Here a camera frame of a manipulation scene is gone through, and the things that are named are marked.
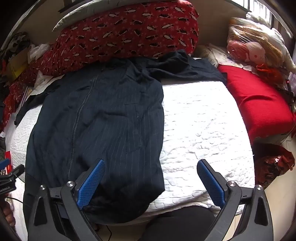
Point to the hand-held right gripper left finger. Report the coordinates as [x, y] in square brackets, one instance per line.
[89, 183]

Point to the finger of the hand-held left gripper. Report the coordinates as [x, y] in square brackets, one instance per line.
[18, 170]
[4, 164]

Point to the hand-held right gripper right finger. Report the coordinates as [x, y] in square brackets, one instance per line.
[211, 183]

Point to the navy pinstriped shirt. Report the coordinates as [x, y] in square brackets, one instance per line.
[104, 120]

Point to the person's left hand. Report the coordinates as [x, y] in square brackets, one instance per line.
[8, 215]

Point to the red packet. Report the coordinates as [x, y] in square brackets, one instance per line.
[8, 156]

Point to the red shiny bag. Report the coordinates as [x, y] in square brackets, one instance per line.
[272, 162]

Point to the white quilted bedspread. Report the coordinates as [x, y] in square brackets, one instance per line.
[203, 115]

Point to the plain red pillow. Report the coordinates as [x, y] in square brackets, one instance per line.
[259, 104]

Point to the white paper sheet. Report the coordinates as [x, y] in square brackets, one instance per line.
[46, 81]

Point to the yellow box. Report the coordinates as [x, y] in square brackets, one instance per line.
[16, 66]

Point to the white plastic bag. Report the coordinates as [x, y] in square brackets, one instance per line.
[38, 51]

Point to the black and white cloth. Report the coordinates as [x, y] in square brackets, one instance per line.
[16, 44]

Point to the plastic bag of plush toys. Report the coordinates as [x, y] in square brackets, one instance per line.
[249, 46]

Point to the red printed blanket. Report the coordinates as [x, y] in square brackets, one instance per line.
[129, 27]

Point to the grey pillow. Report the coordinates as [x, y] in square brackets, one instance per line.
[76, 14]

